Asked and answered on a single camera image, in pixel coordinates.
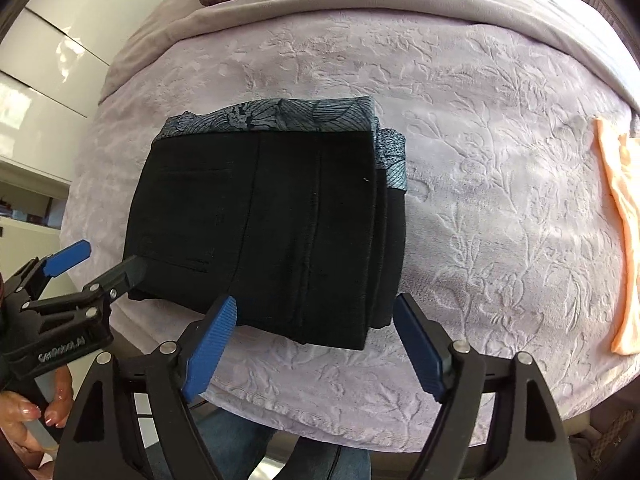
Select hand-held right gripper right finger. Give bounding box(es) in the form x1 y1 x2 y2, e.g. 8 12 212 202
394 291 574 480

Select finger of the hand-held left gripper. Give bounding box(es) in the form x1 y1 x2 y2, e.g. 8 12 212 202
4 239 93 307
21 255 149 319

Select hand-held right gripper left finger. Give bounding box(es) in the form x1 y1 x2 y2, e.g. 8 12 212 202
52 294 239 480

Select black pants with patterned lining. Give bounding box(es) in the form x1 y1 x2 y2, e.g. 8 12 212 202
121 95 410 352

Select person's left hand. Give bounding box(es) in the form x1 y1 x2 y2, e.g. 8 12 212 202
0 366 77 462

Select white open shelf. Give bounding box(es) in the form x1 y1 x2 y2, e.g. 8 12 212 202
0 179 72 243

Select lavender embossed blanket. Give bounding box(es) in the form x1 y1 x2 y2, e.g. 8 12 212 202
60 4 640 450

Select white glossy wardrobe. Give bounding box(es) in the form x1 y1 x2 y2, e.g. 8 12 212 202
0 0 173 183

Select peach cloth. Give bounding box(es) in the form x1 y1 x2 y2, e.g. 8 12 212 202
591 116 640 357

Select beige rope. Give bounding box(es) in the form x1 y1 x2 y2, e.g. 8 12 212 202
589 409 637 467

